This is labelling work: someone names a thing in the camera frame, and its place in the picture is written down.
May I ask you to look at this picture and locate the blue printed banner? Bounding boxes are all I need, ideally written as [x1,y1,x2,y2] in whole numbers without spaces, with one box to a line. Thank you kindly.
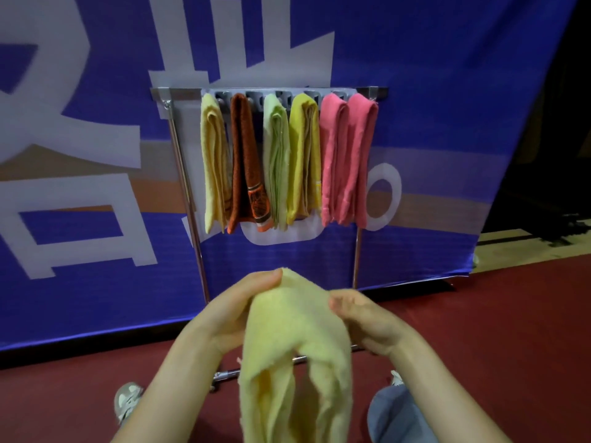
[0,0,578,352]

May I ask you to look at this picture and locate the black floor equipment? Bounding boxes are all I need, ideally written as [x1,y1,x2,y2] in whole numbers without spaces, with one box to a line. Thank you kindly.
[478,210,591,249]

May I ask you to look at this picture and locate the pale yellow-green towel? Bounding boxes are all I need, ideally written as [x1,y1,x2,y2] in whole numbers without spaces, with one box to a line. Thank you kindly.
[238,267,354,443]

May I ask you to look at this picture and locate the pale yellow striped towel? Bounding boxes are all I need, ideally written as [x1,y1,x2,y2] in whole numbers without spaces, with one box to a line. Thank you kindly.
[199,92,233,235]

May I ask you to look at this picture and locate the light green towel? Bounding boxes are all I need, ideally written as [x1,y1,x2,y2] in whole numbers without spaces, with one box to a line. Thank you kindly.
[262,93,292,232]

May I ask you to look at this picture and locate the bright yellow towel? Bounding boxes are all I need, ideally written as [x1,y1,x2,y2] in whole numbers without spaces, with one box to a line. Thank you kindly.
[286,92,323,225]

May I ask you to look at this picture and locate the pink towel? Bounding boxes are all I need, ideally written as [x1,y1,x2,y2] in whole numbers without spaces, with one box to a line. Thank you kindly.
[339,92,379,230]
[319,92,350,228]

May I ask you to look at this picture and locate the person's left shoe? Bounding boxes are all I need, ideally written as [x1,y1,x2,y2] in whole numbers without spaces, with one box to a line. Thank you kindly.
[114,381,145,425]

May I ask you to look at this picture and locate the grey clip hook bar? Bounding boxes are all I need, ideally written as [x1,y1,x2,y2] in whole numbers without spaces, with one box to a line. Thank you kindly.
[201,89,359,108]

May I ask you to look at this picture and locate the person's right forearm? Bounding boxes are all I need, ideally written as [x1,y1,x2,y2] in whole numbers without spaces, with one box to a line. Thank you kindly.
[391,335,514,443]

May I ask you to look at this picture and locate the person's left forearm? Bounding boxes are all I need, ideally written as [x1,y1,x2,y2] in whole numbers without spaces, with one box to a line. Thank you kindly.
[110,327,231,443]

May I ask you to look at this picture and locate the orange towel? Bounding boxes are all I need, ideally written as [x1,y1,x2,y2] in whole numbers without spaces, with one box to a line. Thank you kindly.
[226,92,274,235]

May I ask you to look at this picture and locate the chrome metal rack frame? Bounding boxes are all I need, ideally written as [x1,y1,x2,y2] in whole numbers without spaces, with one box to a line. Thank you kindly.
[150,86,390,393]

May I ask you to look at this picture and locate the person's right hand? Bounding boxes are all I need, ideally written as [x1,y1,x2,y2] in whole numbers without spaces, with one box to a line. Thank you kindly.
[328,289,420,359]

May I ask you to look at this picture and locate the person's left hand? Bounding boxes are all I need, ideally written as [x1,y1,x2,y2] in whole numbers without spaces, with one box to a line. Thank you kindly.
[195,268,283,357]

